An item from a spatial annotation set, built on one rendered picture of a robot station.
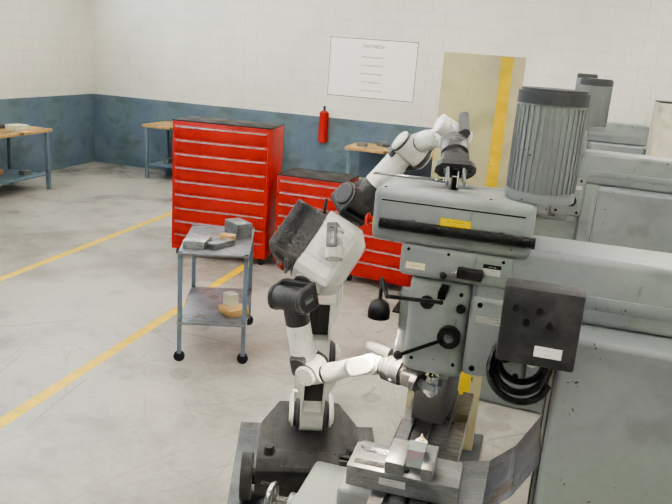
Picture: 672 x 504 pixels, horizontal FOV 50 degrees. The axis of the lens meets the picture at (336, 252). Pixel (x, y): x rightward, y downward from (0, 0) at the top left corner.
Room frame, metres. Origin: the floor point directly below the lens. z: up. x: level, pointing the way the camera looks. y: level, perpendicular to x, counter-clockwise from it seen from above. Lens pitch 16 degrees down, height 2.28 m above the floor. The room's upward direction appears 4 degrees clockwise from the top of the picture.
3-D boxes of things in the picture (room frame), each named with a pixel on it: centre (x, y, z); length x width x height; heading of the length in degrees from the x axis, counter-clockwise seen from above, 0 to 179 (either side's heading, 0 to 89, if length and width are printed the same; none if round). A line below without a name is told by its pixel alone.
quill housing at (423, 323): (2.17, -0.35, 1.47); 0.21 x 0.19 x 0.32; 164
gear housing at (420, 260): (2.16, -0.39, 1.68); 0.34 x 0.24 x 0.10; 74
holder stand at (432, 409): (2.52, -0.43, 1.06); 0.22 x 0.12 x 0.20; 158
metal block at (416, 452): (2.00, -0.30, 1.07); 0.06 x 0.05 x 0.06; 166
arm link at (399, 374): (2.22, -0.27, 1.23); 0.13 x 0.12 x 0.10; 146
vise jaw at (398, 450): (2.02, -0.25, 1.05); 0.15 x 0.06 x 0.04; 166
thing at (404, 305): (2.20, -0.24, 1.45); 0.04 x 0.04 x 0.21; 74
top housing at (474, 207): (2.16, -0.36, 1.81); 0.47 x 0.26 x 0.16; 74
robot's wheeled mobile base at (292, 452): (2.94, 0.06, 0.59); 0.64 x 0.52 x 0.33; 3
